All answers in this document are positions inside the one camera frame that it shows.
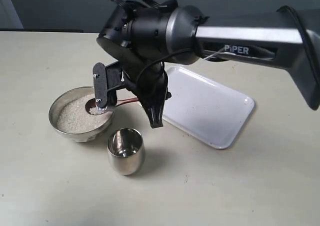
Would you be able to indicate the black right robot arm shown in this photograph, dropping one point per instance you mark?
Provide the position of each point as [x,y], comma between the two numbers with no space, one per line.
[287,39]

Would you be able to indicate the brown wooden spoon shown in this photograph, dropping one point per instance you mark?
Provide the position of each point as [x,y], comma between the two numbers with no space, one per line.
[92,108]

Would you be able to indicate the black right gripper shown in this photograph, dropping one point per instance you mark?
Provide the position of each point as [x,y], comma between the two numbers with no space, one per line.
[137,41]

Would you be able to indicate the steel bowl with rice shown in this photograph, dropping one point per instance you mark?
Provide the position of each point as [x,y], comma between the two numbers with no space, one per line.
[68,116]

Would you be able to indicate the white plastic tray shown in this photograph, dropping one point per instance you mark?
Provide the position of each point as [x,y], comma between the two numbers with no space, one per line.
[205,109]

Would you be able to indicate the small steel cup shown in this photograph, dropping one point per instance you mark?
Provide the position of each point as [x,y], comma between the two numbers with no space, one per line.
[126,151]

